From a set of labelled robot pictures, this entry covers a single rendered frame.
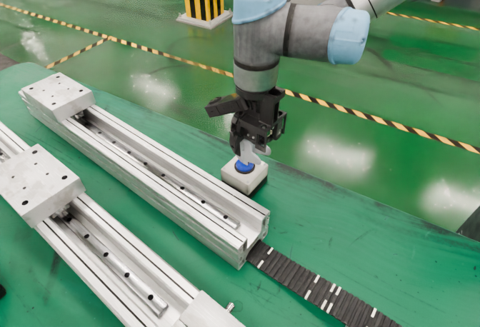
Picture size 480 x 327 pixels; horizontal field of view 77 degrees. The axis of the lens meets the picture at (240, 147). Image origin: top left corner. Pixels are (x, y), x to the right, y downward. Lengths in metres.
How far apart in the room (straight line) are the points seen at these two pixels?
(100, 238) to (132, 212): 0.10
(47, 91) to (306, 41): 0.71
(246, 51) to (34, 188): 0.46
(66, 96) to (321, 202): 0.69
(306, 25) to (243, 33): 0.09
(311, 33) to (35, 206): 0.54
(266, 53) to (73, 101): 0.57
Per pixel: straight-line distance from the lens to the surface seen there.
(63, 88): 0.96
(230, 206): 0.62
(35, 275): 0.73
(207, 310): 0.50
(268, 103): 0.52
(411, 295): 0.68
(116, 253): 0.63
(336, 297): 0.60
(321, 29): 0.45
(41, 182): 0.69
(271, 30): 0.46
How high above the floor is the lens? 1.35
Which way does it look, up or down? 43 degrees down
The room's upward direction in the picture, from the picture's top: straight up
